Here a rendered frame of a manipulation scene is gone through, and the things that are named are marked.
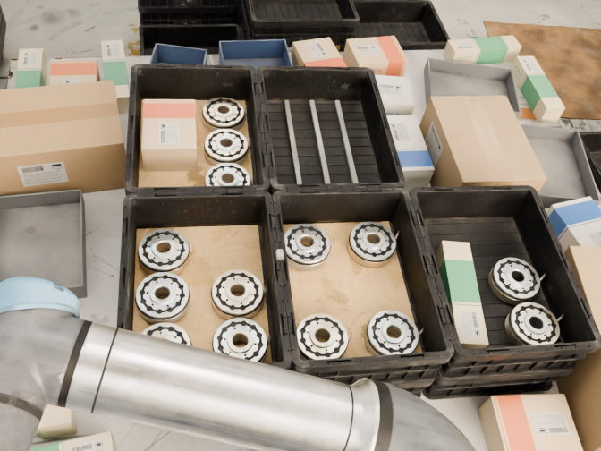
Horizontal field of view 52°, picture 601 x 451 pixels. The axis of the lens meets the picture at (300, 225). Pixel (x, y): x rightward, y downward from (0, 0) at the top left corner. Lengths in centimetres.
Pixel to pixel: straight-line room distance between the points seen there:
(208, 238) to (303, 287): 23
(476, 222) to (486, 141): 25
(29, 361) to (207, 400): 15
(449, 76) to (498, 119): 39
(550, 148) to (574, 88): 155
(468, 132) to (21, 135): 107
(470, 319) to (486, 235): 28
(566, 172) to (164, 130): 113
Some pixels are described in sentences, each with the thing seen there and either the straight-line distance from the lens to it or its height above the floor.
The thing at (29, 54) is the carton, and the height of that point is 76.
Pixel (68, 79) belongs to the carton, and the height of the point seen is 77.
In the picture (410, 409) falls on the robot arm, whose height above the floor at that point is 139.
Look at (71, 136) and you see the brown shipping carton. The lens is 152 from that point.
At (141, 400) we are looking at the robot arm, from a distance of 55.
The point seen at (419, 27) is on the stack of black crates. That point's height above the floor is 38.
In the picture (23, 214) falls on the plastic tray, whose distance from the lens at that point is 160.
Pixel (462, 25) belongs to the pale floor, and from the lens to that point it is 363.
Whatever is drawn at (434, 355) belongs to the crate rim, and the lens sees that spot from 116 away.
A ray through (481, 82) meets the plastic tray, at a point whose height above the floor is 70.
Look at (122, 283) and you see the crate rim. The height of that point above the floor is 93.
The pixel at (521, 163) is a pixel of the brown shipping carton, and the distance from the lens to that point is 164.
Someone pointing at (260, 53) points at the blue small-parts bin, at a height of 72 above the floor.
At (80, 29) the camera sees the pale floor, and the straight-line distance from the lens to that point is 328.
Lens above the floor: 193
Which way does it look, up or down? 53 degrees down
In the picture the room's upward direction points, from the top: 11 degrees clockwise
